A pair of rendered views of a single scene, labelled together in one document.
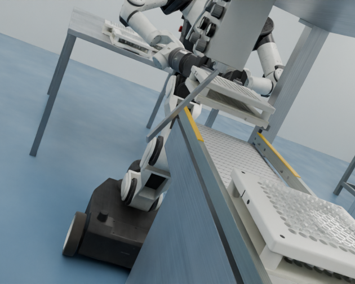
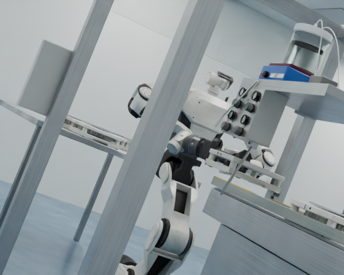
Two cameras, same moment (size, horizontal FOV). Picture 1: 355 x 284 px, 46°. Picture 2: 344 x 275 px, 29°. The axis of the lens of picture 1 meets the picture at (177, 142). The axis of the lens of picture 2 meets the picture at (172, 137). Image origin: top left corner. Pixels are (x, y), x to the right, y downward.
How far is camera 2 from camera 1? 1.45 m
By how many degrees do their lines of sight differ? 18
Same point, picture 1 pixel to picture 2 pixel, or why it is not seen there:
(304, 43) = (299, 128)
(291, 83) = (292, 158)
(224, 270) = (307, 239)
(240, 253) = (315, 226)
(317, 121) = not seen: hidden behind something
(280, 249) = (336, 219)
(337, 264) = not seen: outside the picture
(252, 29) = (274, 119)
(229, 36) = (260, 124)
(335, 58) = (280, 149)
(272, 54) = not seen: hidden behind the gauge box
